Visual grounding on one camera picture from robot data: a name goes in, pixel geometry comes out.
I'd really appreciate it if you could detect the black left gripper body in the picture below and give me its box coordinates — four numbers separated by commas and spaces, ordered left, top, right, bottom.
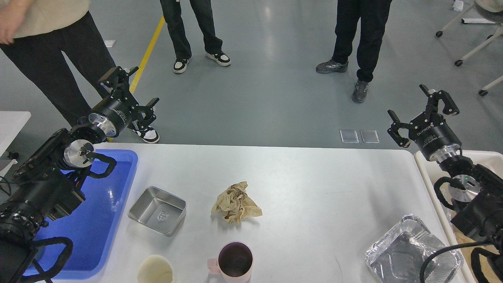
88, 97, 138, 137

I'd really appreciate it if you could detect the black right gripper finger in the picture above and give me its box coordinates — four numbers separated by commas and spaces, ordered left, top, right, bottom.
420, 84, 460, 122
387, 110, 417, 147

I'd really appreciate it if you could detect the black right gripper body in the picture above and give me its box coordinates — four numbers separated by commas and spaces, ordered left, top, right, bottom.
408, 114, 462, 162

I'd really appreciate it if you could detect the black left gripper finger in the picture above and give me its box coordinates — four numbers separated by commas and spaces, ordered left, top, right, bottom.
132, 98, 160, 130
98, 66, 139, 103

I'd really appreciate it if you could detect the square stainless steel dish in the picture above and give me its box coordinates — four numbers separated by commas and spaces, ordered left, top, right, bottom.
128, 186, 187, 237

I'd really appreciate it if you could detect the pink ribbed mug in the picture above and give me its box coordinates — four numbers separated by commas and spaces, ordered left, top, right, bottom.
207, 241, 254, 283

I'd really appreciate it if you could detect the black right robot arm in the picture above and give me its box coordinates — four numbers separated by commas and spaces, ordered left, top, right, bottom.
387, 84, 503, 283

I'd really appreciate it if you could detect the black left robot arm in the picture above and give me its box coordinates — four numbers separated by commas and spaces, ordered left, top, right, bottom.
0, 66, 159, 283

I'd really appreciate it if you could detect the right clear floor plate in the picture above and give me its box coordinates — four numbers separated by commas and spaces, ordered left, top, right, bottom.
360, 130, 380, 143

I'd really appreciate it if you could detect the clear floor plate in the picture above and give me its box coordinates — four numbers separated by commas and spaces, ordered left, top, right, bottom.
340, 129, 359, 143
360, 130, 380, 143

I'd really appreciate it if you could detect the left clear floor plate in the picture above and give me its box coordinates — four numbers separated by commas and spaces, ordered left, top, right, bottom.
340, 129, 359, 143

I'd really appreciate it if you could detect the person with black-white sneakers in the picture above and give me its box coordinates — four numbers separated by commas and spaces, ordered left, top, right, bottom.
160, 0, 231, 75

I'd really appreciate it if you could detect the person in beige top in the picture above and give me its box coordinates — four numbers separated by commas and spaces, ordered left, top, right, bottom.
0, 0, 160, 144

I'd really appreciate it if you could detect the white rolling chair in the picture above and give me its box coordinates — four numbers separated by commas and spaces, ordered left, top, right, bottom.
435, 0, 503, 97

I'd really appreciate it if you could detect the white plastic bin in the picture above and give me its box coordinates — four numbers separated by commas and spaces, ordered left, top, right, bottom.
413, 150, 503, 283

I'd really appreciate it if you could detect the blue plastic tray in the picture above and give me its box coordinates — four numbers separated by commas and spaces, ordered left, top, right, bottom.
36, 150, 138, 280

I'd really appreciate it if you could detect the person with grey shoes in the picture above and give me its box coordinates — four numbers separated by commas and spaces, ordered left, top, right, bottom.
316, 0, 392, 103

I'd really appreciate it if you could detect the aluminium foil tray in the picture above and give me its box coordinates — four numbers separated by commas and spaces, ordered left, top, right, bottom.
365, 214, 464, 283

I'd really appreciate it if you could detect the crumpled brown paper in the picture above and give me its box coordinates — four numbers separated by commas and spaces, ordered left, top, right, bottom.
210, 181, 263, 224

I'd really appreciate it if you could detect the cream paper cup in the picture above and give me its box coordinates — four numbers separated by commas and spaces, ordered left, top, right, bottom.
137, 255, 175, 283

